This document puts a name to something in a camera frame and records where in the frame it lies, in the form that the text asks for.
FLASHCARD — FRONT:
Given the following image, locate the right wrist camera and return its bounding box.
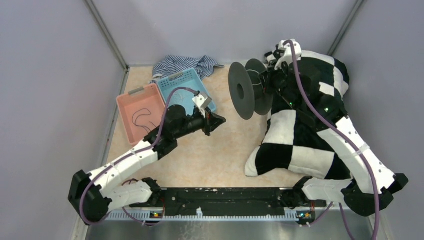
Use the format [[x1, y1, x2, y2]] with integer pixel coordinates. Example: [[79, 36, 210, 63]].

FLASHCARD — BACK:
[[273, 38, 302, 70]]

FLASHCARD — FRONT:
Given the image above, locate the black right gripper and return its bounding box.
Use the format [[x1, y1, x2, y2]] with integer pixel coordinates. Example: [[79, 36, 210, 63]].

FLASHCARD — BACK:
[[258, 58, 301, 111]]

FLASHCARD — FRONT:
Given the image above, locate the blue perforated plastic basket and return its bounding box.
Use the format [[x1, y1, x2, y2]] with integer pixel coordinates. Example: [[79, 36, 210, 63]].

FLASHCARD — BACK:
[[156, 67, 218, 115]]

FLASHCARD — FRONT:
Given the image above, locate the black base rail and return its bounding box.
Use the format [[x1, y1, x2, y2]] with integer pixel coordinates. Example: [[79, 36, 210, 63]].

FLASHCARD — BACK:
[[130, 187, 327, 217]]

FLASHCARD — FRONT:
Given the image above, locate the black cable spool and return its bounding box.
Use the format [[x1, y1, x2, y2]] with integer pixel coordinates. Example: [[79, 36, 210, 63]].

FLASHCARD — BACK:
[[228, 58, 273, 120]]

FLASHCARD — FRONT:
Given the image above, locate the pink perforated plastic basket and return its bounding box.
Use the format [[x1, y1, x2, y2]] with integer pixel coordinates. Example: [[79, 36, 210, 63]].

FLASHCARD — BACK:
[[116, 83, 165, 146]]

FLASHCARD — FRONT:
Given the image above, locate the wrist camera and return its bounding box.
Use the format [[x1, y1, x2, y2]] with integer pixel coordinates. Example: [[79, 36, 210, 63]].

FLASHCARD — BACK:
[[273, 38, 302, 70], [192, 92, 212, 118]]

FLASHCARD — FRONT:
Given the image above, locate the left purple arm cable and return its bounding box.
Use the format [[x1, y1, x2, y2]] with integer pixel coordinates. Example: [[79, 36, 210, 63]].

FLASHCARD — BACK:
[[78, 87, 200, 227]]

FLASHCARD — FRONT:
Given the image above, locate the blue white striped cloth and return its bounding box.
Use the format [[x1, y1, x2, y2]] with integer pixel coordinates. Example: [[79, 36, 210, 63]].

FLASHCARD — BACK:
[[149, 55, 224, 84]]

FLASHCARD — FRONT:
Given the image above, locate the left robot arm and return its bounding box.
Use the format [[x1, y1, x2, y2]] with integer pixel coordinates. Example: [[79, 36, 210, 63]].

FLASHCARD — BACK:
[[67, 105, 227, 226]]

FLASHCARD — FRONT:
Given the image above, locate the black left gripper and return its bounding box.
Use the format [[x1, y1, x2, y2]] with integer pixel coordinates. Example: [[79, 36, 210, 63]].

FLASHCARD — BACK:
[[174, 106, 227, 139]]

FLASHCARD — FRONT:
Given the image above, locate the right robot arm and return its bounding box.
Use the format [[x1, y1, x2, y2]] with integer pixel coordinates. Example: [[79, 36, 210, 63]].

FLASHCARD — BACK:
[[259, 65, 409, 217]]

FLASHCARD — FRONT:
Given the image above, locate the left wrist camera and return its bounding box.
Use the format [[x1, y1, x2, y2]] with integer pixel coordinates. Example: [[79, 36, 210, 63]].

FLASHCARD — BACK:
[[192, 92, 212, 118]]

